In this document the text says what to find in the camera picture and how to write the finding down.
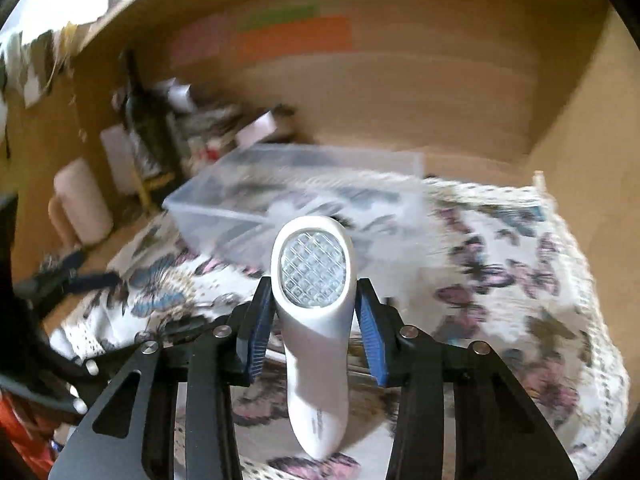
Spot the white handheld beauty device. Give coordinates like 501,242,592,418
271,216,357,460

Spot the cream ceramic mug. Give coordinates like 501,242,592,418
48,158,114,248

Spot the white paper note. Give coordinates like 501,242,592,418
100,125,137,196

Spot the clear plastic storage box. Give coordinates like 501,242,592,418
163,144,426,280

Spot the dark wine bottle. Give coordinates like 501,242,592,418
120,50,183,182

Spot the butterfly print table cloth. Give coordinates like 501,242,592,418
50,181,629,479

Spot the stack of books papers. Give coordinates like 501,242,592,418
152,78,250,177

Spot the small pink white box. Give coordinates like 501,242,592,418
234,110,279,148

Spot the pink sticky note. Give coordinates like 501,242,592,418
168,14,233,68

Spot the green sticky note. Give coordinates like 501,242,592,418
236,4,320,32

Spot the orange sticky note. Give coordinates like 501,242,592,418
233,16,352,64

